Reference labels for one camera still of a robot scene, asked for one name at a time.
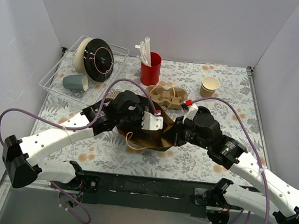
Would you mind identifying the green paper bag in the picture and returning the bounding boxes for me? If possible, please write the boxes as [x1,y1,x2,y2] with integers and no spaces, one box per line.
[117,84,188,151]

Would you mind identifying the stack of brown paper cups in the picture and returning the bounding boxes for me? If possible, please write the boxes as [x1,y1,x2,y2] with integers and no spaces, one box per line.
[199,76,220,98]

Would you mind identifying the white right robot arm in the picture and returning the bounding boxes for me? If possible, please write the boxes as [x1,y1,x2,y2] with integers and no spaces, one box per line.
[173,113,299,224]

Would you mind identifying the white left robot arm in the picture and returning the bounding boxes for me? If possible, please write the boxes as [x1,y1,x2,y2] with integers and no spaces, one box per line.
[2,91,150,190]

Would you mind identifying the patterned small bowl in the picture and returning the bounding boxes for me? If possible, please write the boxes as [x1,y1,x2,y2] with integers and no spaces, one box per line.
[105,91,120,102]

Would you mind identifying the red ribbed straw holder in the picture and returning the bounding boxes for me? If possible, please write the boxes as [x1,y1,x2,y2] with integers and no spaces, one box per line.
[140,52,162,86]

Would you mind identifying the brown pulp cup carrier stack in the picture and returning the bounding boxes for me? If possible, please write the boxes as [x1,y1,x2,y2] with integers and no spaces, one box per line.
[146,85,188,110]

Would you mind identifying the grey blue cup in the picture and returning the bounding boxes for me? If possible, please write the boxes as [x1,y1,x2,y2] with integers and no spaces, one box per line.
[62,74,89,98]

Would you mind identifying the black round plate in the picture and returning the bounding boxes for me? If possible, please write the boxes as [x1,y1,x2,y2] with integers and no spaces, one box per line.
[83,38,114,82]

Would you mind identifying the white wrapped straw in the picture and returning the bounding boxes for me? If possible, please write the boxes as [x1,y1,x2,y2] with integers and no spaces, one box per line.
[135,41,148,65]
[144,37,152,66]

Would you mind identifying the cream round plate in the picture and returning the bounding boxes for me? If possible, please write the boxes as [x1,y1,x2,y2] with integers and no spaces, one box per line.
[73,37,93,74]

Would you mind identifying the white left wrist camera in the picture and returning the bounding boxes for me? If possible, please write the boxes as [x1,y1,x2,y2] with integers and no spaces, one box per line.
[141,110,164,131]

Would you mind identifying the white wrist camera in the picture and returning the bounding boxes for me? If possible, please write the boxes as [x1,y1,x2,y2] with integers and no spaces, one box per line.
[181,99,199,123]
[141,110,164,131]

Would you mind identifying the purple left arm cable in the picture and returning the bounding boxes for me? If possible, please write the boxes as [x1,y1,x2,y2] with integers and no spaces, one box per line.
[0,63,167,224]

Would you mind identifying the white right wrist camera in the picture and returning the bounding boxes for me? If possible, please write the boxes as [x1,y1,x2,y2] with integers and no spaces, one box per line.
[181,99,199,123]

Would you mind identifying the white wire dish rack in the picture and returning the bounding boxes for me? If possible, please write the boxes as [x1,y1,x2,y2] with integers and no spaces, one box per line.
[40,36,129,108]

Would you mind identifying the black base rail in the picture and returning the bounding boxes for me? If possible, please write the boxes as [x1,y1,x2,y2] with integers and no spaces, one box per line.
[48,164,244,224]

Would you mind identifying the aluminium frame rail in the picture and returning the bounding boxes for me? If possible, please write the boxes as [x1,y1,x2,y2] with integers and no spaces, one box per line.
[0,176,59,224]

